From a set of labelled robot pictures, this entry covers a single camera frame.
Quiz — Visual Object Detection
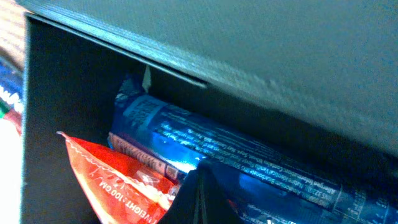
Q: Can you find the blue Oreo cookie pack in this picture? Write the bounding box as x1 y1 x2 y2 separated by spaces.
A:
108 76 397 223

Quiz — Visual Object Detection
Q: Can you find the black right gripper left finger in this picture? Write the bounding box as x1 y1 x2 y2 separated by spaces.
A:
157 170 201 224

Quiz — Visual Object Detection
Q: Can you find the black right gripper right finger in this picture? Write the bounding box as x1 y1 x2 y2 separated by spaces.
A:
198 161 243 224

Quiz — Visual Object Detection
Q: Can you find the KitKat Milo chocolate bar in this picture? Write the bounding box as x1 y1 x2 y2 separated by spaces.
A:
1 100 22 137

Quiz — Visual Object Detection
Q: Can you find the red snack bag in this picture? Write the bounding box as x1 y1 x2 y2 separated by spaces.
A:
61 133 179 224

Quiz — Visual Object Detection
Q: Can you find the dark green open box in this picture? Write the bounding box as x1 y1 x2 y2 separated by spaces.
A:
20 0 397 223

